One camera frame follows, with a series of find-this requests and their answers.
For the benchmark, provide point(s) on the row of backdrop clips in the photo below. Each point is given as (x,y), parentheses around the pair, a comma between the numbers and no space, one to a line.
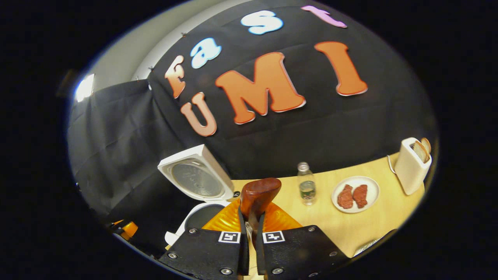
(183,35)

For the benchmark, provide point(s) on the white rice cooker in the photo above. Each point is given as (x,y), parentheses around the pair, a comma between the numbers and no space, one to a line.
(194,179)

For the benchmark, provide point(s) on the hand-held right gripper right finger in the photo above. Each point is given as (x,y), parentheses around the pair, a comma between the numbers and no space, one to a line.
(260,252)

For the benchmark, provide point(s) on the wooden spoon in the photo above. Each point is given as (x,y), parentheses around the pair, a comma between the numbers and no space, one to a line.
(258,194)

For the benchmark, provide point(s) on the toast bread slice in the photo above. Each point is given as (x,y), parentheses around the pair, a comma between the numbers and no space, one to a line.
(420,151)
(427,144)

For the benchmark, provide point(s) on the clear water bottle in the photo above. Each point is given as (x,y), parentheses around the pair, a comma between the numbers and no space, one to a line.
(307,186)

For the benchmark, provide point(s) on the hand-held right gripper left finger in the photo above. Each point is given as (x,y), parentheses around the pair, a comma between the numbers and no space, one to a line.
(243,249)

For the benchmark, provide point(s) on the red meat piece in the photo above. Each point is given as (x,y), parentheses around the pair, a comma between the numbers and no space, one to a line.
(360,195)
(345,197)

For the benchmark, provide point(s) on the white toaster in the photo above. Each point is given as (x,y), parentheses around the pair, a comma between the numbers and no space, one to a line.
(408,171)

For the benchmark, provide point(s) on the black backdrop cloth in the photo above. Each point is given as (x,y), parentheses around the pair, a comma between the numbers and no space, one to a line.
(311,132)

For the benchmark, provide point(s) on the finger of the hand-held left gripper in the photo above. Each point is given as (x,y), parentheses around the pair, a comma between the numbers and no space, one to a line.
(129,230)
(118,223)

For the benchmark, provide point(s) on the white round plate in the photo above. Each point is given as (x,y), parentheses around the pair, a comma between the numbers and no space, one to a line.
(371,186)

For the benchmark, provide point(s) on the ceiling light panel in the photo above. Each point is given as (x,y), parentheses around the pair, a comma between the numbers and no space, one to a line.
(85,88)

